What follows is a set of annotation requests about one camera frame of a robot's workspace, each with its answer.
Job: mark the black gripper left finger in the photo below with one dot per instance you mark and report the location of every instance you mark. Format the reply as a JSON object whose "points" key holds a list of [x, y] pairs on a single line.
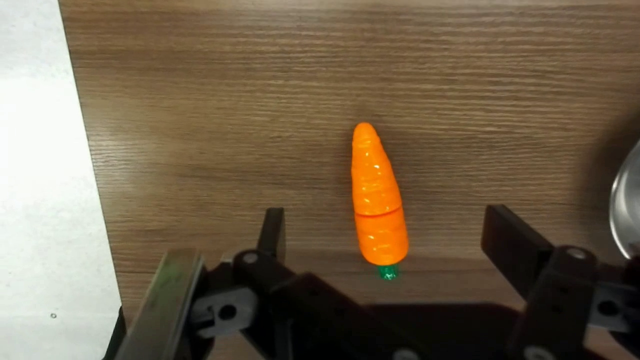
{"points": [[273, 232]]}

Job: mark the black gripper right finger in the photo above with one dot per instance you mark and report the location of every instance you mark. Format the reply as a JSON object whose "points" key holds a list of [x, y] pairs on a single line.
{"points": [[513, 241]]}

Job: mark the orange carrot plushie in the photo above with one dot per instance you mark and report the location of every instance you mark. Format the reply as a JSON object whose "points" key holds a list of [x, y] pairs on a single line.
{"points": [[380, 201]]}

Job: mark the silver metal frying pan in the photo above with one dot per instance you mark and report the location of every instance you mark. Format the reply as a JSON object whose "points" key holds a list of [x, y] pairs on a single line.
{"points": [[631, 207]]}

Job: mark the grey metal bracket bar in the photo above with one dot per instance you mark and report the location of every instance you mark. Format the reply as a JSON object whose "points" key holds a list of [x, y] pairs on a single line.
{"points": [[161, 307]]}

